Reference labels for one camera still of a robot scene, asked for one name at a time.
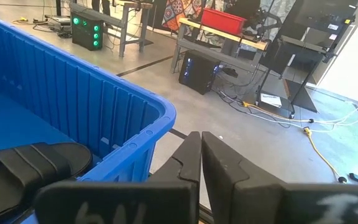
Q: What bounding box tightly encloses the pale blue patterned cloth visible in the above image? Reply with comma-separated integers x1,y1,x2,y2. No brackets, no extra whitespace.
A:
259,0,296,41

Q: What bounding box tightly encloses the black rubber slide sandal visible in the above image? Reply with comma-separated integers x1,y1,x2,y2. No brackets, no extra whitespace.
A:
0,142,93,224

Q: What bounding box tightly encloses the black computer with blue light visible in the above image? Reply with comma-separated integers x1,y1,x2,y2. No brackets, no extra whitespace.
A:
178,50,220,96

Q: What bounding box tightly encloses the yellow extension cable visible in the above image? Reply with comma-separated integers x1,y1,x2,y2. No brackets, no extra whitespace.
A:
242,101,310,124
302,126,347,184

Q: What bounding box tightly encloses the white flat box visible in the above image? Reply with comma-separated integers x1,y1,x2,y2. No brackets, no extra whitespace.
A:
260,93,282,108

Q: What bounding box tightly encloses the person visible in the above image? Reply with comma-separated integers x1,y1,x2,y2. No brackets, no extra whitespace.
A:
91,0,111,16

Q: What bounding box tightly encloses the white cable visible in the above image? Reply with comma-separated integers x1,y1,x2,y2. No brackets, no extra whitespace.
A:
244,102,358,127

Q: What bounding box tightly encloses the black rolling monitor stand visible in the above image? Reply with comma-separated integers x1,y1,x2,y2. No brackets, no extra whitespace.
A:
255,14,356,119

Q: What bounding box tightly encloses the red plastic bin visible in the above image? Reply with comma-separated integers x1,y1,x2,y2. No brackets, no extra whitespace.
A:
200,8,247,35

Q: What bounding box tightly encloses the flat grey electronic device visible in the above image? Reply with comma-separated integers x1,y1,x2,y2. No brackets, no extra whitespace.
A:
44,14,71,26

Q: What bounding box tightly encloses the grey workbench with wooden top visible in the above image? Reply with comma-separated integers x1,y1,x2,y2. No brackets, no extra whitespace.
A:
170,17,269,74

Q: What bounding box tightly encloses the large blue plastic bin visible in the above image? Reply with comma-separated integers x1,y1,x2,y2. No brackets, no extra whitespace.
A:
0,12,177,224

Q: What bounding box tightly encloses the colourful patchwork quilt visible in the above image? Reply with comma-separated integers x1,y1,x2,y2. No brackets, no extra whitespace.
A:
161,0,213,32

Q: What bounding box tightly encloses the black computer with green fans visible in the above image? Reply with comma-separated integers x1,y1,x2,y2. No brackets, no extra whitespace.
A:
70,11,104,52

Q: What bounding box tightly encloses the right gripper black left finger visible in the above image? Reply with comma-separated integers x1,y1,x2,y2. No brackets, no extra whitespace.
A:
33,131,202,224

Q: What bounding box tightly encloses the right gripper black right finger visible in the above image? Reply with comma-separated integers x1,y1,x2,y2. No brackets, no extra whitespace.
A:
201,131,358,224

